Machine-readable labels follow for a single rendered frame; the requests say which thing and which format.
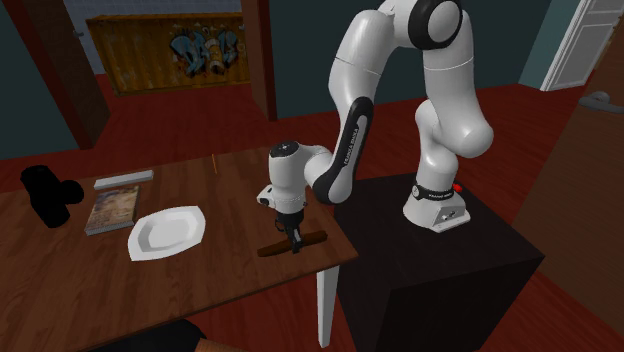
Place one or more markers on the yellow container with graffiti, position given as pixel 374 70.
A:
pixel 141 53

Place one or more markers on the brown wooden table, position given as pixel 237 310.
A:
pixel 224 214

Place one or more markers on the black robot stand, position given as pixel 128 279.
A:
pixel 438 282

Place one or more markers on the black camera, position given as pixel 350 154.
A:
pixel 46 195

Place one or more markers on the book with brown cover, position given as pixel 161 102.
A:
pixel 113 208

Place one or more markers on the white plate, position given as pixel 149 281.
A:
pixel 166 234

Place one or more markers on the brown wooden door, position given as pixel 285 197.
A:
pixel 63 83
pixel 580 195

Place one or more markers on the white door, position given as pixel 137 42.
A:
pixel 582 46

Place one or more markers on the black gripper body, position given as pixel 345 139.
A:
pixel 286 222

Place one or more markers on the grey flat bar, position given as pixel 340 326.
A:
pixel 123 179

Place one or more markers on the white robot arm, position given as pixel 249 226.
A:
pixel 446 88

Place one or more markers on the brown wooden stick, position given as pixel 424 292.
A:
pixel 270 249

